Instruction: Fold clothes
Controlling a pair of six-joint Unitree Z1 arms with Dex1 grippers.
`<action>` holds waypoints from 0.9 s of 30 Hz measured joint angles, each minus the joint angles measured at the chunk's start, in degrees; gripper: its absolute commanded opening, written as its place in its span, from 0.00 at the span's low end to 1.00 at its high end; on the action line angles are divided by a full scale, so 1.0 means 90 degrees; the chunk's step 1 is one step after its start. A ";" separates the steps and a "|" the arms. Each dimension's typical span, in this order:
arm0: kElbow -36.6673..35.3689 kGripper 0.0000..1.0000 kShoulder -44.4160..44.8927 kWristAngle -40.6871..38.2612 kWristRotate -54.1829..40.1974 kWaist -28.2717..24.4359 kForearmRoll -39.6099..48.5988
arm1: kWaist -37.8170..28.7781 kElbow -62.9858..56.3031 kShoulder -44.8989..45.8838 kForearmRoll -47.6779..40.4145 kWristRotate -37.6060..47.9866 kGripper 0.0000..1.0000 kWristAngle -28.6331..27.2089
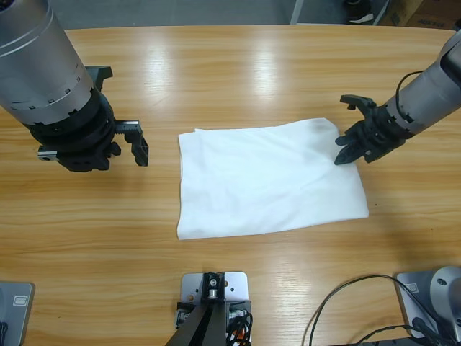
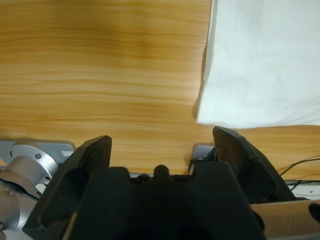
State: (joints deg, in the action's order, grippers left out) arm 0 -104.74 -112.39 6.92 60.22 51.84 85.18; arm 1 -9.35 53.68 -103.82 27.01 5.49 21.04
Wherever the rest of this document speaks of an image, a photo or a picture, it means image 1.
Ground white block with dark post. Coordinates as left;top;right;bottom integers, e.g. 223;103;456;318
173;271;254;346

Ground white metal post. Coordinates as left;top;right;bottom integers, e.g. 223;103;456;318
290;0;307;25

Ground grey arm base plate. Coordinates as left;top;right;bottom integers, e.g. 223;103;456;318
0;281;34;346
395;266;461;341

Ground white Unitree T-shirt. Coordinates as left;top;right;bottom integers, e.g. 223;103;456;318
176;117;370;241

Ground black cable at base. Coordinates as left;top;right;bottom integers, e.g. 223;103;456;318
301;273;440;346

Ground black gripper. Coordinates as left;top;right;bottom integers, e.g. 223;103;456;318
333;94;411;167
22;65;151;174

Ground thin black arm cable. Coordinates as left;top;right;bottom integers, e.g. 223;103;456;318
394;69;427;117

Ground brown cardboard box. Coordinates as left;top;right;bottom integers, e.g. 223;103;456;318
378;0;461;31

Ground black white shoe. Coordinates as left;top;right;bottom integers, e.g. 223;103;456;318
337;0;375;25

